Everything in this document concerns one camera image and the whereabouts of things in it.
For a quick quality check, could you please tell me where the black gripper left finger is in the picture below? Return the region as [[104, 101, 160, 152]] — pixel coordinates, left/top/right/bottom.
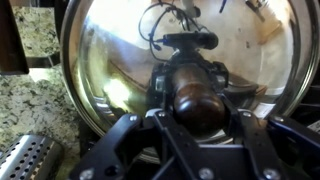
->
[[68, 111, 197, 180]]

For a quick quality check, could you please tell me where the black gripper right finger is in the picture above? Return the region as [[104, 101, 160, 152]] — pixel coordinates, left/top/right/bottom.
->
[[221, 96, 320, 180]]

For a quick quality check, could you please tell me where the silver lid with brown knob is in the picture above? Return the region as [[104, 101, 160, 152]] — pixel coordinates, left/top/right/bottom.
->
[[61, 0, 319, 144]]

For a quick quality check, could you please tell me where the right perforated steel utensil holder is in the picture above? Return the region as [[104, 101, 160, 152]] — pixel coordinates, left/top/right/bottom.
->
[[0, 135, 64, 180]]

